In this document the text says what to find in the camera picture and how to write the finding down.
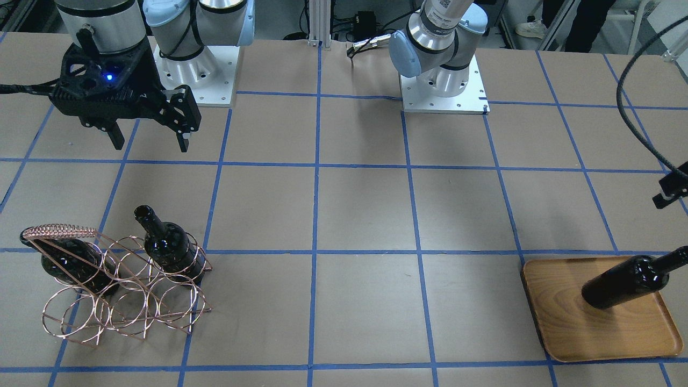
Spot wooden tray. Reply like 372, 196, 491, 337
521, 256, 685, 363

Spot copper wire wine basket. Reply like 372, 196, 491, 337
20, 224, 214, 348

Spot aluminium frame post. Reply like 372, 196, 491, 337
307, 0, 332, 51

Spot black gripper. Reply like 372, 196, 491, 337
652, 171, 687, 209
49, 39, 201, 153

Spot dark wine bottle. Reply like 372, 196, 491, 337
33, 239, 119, 296
582, 246, 687, 310
134, 205, 205, 285

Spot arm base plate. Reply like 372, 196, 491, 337
399, 56, 491, 115
153, 46, 241, 108

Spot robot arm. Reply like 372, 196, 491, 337
388, 1, 489, 113
48, 1, 255, 152

